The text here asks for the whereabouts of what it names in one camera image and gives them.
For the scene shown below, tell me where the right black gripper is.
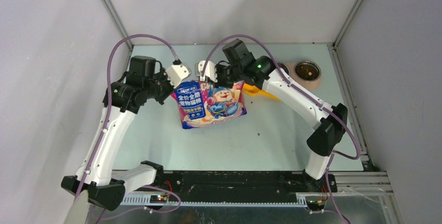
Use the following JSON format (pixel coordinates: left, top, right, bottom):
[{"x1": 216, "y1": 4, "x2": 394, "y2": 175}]
[{"x1": 208, "y1": 64, "x2": 243, "y2": 89}]

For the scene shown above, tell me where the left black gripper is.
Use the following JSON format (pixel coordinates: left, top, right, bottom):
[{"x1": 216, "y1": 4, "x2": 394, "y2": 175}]
[{"x1": 143, "y1": 67, "x2": 179, "y2": 105}]

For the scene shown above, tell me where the yellow plastic scoop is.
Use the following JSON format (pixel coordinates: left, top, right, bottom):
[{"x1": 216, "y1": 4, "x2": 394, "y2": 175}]
[{"x1": 242, "y1": 83, "x2": 279, "y2": 101}]

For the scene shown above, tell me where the colourful pet food bag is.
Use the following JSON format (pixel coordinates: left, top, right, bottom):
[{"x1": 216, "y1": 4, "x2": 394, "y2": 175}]
[{"x1": 171, "y1": 80, "x2": 247, "y2": 129}]

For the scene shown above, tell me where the pink double bowl stand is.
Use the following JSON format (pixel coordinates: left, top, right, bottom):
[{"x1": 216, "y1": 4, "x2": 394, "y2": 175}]
[{"x1": 283, "y1": 60, "x2": 322, "y2": 91}]

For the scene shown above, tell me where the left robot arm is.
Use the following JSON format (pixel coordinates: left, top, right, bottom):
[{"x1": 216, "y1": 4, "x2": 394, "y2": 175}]
[{"x1": 61, "y1": 56, "x2": 192, "y2": 211}]

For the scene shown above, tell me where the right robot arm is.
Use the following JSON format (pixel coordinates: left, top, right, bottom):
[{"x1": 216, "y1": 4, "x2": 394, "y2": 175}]
[{"x1": 215, "y1": 39, "x2": 348, "y2": 192}]

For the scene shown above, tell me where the brown pet food kibble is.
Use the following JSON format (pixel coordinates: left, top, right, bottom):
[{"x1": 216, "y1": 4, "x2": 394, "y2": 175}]
[{"x1": 296, "y1": 63, "x2": 321, "y2": 80}]

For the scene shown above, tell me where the left steel bowl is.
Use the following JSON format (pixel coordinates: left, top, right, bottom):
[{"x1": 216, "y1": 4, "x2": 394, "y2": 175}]
[{"x1": 278, "y1": 63, "x2": 290, "y2": 74}]

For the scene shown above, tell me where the steel bowl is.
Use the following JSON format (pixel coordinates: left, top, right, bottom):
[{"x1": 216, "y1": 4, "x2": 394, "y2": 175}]
[
  {"x1": 278, "y1": 63, "x2": 290, "y2": 74},
  {"x1": 294, "y1": 60, "x2": 322, "y2": 82}
]

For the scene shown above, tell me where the right steel bowl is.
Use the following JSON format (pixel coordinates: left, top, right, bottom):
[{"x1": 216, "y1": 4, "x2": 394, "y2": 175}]
[{"x1": 294, "y1": 60, "x2": 322, "y2": 82}]

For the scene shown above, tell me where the left electronics board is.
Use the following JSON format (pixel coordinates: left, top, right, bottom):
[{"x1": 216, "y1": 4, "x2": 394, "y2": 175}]
[{"x1": 149, "y1": 194, "x2": 168, "y2": 204}]

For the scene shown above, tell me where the electronics board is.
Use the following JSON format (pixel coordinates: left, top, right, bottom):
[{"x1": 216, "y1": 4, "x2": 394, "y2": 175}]
[
  {"x1": 305, "y1": 200, "x2": 327, "y2": 214},
  {"x1": 149, "y1": 194, "x2": 168, "y2": 204}
]

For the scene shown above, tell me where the right electronics board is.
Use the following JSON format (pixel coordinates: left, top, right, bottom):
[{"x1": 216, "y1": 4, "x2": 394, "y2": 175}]
[{"x1": 305, "y1": 200, "x2": 327, "y2": 214}]

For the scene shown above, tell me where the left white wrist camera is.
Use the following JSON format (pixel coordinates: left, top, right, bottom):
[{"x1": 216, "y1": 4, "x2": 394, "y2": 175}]
[{"x1": 166, "y1": 63, "x2": 192, "y2": 89}]

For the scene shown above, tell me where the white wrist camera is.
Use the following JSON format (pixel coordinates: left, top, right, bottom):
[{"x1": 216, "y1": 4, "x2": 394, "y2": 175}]
[
  {"x1": 195, "y1": 60, "x2": 217, "y2": 83},
  {"x1": 166, "y1": 63, "x2": 192, "y2": 89}
]

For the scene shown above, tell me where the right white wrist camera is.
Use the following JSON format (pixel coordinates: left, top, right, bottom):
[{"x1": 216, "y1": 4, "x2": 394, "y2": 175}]
[{"x1": 195, "y1": 60, "x2": 217, "y2": 83}]

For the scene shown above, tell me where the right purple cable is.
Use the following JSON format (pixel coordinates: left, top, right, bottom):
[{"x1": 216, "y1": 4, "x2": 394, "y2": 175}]
[{"x1": 200, "y1": 34, "x2": 362, "y2": 224}]

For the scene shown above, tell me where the purple cable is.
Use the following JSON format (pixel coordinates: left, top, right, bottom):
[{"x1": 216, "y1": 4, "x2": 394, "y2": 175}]
[
  {"x1": 74, "y1": 34, "x2": 182, "y2": 224},
  {"x1": 200, "y1": 34, "x2": 362, "y2": 224}
]

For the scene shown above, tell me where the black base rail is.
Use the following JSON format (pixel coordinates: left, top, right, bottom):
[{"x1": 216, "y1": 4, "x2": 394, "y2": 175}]
[{"x1": 152, "y1": 170, "x2": 337, "y2": 204}]

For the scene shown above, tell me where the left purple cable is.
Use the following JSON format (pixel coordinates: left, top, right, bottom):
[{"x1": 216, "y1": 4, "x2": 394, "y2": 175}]
[{"x1": 74, "y1": 34, "x2": 182, "y2": 224}]

